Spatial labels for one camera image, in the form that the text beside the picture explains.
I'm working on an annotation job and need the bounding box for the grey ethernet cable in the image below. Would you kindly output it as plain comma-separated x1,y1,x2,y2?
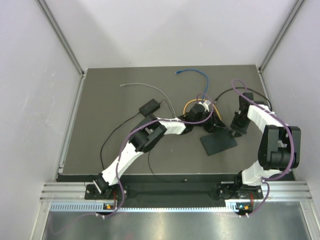
120,82,177,118

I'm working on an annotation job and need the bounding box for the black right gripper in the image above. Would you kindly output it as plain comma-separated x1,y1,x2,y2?
229,111,252,138

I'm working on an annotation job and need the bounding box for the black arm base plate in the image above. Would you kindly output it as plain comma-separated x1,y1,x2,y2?
84,181,262,203

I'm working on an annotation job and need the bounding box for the black power adapter brick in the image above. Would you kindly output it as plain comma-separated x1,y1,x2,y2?
139,98,160,117

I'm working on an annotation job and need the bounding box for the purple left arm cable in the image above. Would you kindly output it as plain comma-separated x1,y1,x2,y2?
117,93,215,218

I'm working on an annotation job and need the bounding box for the dark grey network switch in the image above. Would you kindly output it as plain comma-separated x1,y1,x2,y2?
200,129,238,156

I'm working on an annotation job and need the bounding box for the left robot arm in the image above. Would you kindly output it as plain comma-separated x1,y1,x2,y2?
93,100,227,199

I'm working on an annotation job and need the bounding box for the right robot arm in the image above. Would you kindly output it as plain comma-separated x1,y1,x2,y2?
230,92,301,198

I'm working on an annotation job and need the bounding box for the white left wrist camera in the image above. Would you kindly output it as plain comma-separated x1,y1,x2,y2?
198,100,211,112

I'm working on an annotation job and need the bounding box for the black ethernet cable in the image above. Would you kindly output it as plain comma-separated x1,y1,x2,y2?
214,86,272,107

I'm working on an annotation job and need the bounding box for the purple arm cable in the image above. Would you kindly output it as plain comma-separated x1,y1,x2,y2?
231,79,295,218
117,93,215,218

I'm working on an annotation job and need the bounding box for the blue ethernet cable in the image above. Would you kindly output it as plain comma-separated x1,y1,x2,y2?
174,69,210,101

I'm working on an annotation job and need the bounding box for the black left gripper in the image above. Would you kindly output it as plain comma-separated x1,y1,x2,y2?
192,108,227,132

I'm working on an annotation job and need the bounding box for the grey slotted cable duct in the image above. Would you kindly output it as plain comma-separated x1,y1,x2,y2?
50,201,252,213

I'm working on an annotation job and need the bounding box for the black usb cable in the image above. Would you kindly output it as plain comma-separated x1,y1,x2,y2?
99,112,143,171

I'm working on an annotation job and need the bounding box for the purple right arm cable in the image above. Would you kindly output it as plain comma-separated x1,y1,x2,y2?
231,79,295,218

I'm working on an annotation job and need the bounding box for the aluminium frame rail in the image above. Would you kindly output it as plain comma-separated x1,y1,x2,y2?
40,181,312,202

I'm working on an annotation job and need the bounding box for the yellow ethernet cable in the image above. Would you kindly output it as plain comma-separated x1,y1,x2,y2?
183,98,223,123

